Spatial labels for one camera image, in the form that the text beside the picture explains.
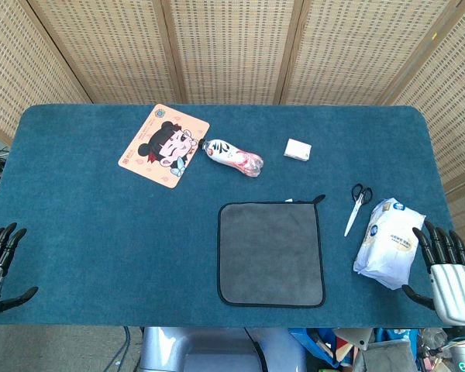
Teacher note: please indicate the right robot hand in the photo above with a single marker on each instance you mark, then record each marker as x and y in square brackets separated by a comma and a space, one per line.
[455, 286]

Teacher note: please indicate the green and grey cloth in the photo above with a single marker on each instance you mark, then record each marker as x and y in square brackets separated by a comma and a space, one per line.
[271, 252]

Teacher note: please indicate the white tissue pack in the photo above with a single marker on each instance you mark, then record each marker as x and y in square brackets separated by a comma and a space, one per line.
[387, 244]

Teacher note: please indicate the grey cushion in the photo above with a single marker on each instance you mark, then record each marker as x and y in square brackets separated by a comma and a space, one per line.
[387, 356]

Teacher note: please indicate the blue table cloth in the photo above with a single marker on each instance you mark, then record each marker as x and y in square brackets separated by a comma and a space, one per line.
[100, 240]

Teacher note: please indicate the blue plastic box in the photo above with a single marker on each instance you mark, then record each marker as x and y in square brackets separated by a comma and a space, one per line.
[306, 345]

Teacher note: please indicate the woven wood-framed screen panel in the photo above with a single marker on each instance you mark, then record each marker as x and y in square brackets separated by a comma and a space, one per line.
[453, 97]
[15, 69]
[232, 50]
[108, 50]
[364, 50]

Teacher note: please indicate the small white box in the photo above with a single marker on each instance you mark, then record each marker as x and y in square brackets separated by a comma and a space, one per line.
[297, 150]

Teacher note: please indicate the cartoon girl mouse pad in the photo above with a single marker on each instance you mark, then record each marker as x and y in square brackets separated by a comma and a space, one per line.
[166, 147]

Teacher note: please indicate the grey robot torso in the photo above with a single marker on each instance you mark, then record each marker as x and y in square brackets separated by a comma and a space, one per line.
[201, 348]

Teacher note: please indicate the clear plastic drink bottle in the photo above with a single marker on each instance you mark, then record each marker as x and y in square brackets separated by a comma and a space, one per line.
[232, 155]

